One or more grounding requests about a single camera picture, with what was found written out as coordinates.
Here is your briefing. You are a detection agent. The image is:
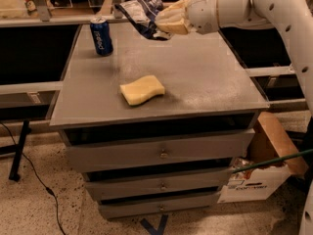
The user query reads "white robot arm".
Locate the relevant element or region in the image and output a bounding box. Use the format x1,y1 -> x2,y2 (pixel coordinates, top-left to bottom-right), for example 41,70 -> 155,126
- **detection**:
155,0 -> 313,114

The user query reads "blue Pepsi can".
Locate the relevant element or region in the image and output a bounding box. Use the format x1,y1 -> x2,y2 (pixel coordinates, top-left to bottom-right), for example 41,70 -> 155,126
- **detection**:
90,17 -> 113,56

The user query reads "grey drawer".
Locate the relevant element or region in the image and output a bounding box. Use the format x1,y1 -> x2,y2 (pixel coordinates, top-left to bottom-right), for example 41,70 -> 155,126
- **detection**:
67,128 -> 254,172
98,192 -> 220,219
85,167 -> 231,201

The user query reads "open cardboard box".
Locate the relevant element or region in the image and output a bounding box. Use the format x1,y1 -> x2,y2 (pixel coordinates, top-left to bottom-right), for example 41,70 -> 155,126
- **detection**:
218,112 -> 308,203

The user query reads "blue chip bag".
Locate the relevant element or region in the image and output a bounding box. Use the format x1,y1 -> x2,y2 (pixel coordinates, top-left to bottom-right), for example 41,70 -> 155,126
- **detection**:
115,0 -> 173,41

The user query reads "grey metal railing frame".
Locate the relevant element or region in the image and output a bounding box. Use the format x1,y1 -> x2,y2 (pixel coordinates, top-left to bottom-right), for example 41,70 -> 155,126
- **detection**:
0,0 -> 313,113

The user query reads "middle grey drawer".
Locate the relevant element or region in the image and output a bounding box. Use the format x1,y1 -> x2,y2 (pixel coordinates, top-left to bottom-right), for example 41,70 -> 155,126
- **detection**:
85,167 -> 231,201

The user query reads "black stand leg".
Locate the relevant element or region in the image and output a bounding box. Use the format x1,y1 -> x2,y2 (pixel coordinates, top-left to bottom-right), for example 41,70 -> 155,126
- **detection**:
9,120 -> 31,182

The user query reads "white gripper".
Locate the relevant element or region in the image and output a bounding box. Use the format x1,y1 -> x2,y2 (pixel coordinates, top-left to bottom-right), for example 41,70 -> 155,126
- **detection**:
155,0 -> 219,35

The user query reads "green pole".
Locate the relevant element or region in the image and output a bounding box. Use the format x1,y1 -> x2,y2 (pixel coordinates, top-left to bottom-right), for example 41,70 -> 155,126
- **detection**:
232,149 -> 313,173

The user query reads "bottom grey drawer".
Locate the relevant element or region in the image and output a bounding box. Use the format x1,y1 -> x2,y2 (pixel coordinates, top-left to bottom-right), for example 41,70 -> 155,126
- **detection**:
98,192 -> 220,219

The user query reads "black floor cable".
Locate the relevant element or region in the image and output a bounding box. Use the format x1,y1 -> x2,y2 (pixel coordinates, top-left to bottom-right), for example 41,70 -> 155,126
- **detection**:
0,120 -> 67,235

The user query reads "grey drawer cabinet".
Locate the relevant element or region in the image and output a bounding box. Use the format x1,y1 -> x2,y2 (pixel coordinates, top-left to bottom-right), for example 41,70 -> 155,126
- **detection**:
50,23 -> 268,206

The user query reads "yellow green sponge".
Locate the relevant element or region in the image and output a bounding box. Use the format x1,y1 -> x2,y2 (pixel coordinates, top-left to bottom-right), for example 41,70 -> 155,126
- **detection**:
120,75 -> 165,106

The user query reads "top grey drawer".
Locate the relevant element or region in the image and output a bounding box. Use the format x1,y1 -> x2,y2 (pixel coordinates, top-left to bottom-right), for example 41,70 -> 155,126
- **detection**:
67,128 -> 254,172

